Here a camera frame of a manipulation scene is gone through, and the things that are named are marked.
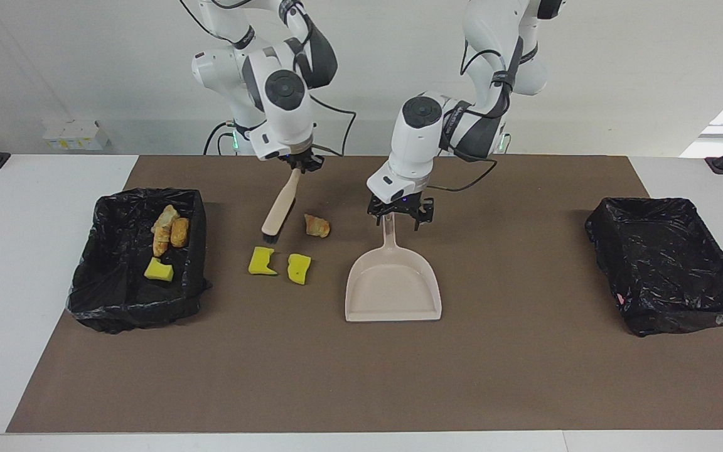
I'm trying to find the white cartons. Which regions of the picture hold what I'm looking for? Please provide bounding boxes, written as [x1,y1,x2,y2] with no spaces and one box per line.
[43,119,110,151]

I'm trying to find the beige hand brush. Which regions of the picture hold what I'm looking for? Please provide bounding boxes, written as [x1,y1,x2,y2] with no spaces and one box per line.
[261,168,303,244]

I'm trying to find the yellow sponge piece with hole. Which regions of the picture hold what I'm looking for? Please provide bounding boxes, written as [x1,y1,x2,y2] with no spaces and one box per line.
[287,253,312,286]

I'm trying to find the black bag lined bin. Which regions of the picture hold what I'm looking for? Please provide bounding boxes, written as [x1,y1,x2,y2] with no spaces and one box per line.
[65,187,213,335]
[584,196,723,338]

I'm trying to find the brown table mat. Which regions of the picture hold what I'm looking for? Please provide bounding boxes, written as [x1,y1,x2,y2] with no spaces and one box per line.
[7,155,723,434]

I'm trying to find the notched yellow sponge piece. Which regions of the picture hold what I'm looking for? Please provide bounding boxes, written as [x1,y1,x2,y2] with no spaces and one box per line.
[248,246,278,277]

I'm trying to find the black base cable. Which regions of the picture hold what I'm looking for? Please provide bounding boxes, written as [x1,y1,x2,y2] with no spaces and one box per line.
[203,121,237,156]

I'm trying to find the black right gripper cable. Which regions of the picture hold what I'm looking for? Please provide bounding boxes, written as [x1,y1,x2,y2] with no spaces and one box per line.
[179,0,358,158]

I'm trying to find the yellow green sponge piece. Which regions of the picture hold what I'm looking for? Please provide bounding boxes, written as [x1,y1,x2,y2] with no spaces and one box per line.
[144,257,174,283]

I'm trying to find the beige plastic dustpan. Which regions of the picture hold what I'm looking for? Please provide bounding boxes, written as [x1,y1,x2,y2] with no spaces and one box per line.
[345,213,442,323]

